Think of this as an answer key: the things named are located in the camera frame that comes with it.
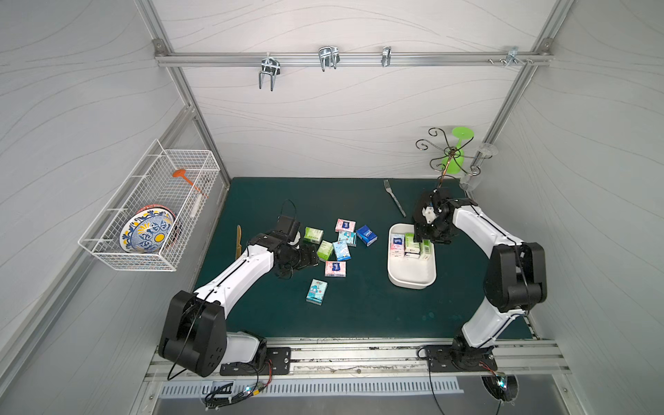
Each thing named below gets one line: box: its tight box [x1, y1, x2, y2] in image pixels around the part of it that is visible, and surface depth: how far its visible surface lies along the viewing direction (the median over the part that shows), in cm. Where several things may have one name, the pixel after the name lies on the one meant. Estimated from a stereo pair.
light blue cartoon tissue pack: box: [332, 240, 352, 262], surface depth 95 cm
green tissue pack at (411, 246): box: [404, 232, 421, 254], surface depth 95 cm
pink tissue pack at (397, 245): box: [389, 233, 405, 258], surface depth 95 cm
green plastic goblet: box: [440, 126, 475, 175], surface depth 90 cm
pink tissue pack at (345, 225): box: [334, 217, 357, 233], surface depth 103 cm
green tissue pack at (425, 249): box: [420, 239, 432, 262], surface depth 95 cm
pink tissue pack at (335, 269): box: [325, 261, 347, 278], surface depth 92 cm
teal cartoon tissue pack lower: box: [305, 278, 329, 306], surface depth 87 cm
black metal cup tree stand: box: [415, 127, 494, 189], surface depth 88 cm
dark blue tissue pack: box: [356, 224, 379, 247], surface depth 101 cm
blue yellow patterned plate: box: [119, 207, 174, 254], surface depth 63 cm
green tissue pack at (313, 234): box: [303, 226, 324, 245], surface depth 101 cm
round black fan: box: [480, 374, 519, 403], surface depth 73 cm
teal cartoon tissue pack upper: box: [338, 230, 358, 248], surface depth 100 cm
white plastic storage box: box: [387, 223, 437, 290], surface depth 94 cm
